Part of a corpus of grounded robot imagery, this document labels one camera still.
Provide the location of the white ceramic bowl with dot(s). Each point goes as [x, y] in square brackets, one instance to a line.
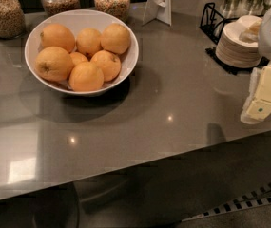
[75, 20]

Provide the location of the black white striped tape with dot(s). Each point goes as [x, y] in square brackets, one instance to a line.
[256, 198]

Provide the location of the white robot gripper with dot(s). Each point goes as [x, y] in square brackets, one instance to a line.
[258, 100]

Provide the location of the small orange in centre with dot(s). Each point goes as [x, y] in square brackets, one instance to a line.
[78, 58]

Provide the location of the glass jar right cereal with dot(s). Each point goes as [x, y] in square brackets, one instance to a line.
[116, 8]

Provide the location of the stack of white plates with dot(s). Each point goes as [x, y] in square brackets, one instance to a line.
[238, 44]

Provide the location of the white folded paper sign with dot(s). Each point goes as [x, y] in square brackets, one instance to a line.
[158, 9]

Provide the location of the black wire rack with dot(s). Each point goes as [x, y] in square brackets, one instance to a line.
[212, 24]

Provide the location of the glass cup left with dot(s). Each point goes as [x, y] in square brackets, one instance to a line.
[229, 8]

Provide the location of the glass cup middle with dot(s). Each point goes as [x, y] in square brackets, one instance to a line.
[253, 6]

